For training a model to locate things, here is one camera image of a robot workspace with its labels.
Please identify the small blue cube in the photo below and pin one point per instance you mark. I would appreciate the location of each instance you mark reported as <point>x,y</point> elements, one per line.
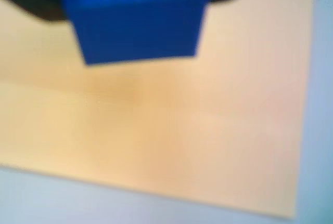
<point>135,21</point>

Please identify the orange paper square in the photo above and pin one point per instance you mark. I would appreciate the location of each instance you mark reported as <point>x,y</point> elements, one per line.
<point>182,130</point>

